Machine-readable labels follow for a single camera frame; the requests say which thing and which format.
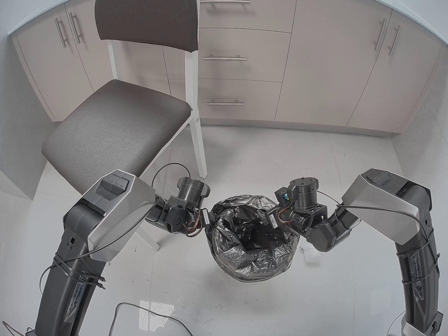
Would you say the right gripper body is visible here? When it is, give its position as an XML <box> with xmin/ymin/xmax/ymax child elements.
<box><xmin>265</xmin><ymin>207</ymin><xmax>298</xmax><ymax>231</ymax></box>

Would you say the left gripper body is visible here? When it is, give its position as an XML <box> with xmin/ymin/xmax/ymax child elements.
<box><xmin>191</xmin><ymin>206</ymin><xmax>215</xmax><ymax>231</ymax></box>

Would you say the black plastic bag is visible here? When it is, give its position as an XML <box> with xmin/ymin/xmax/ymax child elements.
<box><xmin>209</xmin><ymin>195</ymin><xmax>300</xmax><ymax>283</ymax></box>

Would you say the grey white-framed chair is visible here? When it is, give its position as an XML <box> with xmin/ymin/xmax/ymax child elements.
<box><xmin>41</xmin><ymin>0</ymin><xmax>209</xmax><ymax>252</ymax></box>

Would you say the beige cabinet with drawers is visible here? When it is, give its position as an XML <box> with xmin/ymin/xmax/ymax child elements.
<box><xmin>10</xmin><ymin>0</ymin><xmax>448</xmax><ymax>139</ymax></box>

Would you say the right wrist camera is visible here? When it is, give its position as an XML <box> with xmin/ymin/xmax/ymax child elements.
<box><xmin>275</xmin><ymin>186</ymin><xmax>294</xmax><ymax>206</ymax></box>

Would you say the black cable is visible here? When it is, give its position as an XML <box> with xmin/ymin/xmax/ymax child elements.
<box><xmin>151</xmin><ymin>162</ymin><xmax>192</xmax><ymax>188</ymax></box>
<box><xmin>108</xmin><ymin>302</ymin><xmax>193</xmax><ymax>336</ymax></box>

